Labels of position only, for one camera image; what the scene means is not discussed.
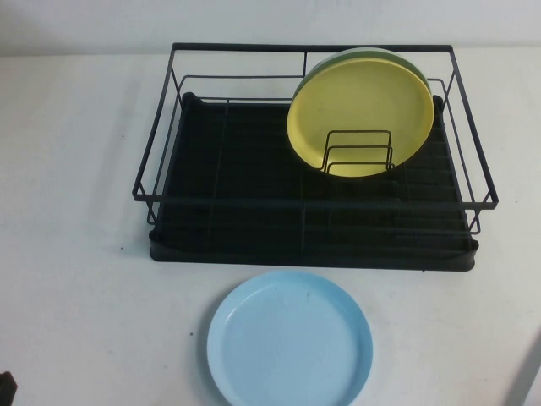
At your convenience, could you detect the black plastic drip tray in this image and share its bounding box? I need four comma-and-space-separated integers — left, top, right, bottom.
148, 91, 481, 272

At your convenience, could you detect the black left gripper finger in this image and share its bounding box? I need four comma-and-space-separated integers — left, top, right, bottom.
0, 370, 19, 406

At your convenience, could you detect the black wire dish rack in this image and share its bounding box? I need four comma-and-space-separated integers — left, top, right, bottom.
131, 41, 501, 255

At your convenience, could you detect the light blue round plate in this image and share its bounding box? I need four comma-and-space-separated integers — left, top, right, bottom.
205, 270, 374, 406

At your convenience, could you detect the yellow round plate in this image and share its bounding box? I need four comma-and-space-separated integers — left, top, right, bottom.
286, 57, 435, 179

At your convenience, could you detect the green round plate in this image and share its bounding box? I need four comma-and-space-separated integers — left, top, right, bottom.
295, 47, 433, 99

